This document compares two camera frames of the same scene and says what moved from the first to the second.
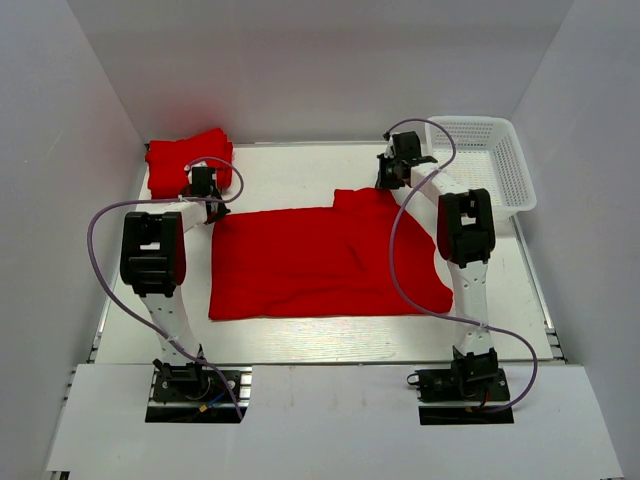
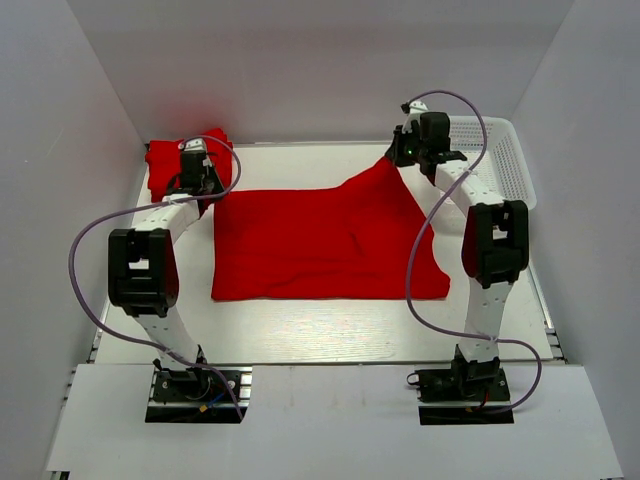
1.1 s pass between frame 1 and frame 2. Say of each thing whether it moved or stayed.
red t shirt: moved
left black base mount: stayed
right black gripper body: moved
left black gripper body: moved
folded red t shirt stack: stayed
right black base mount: stayed
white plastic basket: stayed
